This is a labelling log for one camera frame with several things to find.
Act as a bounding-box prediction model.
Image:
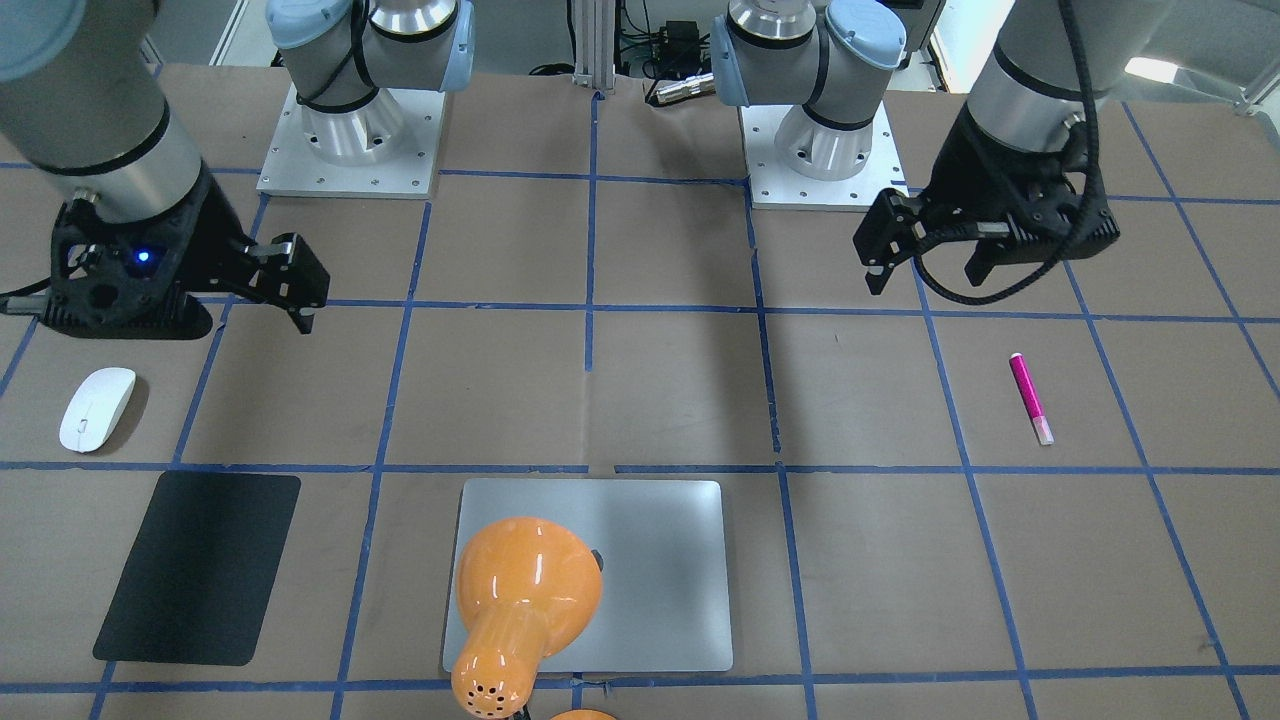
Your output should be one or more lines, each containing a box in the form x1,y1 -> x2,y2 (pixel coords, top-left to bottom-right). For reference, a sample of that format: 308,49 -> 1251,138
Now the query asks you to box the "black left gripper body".
852,109 -> 1117,270

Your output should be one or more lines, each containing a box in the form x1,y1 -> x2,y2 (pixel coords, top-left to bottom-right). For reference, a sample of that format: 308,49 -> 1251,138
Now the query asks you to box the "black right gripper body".
38,167 -> 330,341

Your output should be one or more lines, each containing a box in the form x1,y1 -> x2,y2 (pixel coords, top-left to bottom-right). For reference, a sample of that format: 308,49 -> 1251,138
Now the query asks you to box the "white computer mouse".
58,366 -> 137,454

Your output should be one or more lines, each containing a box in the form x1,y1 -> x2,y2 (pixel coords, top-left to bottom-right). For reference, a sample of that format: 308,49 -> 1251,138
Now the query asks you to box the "pink highlighter pen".
1009,352 -> 1055,447

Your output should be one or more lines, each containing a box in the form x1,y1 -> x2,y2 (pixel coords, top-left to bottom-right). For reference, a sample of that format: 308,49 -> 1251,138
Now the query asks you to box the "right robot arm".
3,1 -> 476,340

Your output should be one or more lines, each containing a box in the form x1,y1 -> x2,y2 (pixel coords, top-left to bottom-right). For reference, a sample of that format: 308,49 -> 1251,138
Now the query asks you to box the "black mousepad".
93,470 -> 301,667

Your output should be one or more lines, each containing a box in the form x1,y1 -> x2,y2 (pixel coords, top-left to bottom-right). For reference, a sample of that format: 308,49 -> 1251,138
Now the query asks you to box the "silver closed laptop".
454,478 -> 733,675

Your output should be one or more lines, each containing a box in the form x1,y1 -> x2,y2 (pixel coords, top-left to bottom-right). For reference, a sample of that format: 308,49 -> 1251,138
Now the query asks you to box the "orange desk lamp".
451,516 -> 604,719

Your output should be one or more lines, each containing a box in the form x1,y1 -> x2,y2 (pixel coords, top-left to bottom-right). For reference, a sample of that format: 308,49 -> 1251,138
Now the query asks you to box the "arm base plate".
256,88 -> 449,201
739,104 -> 908,211

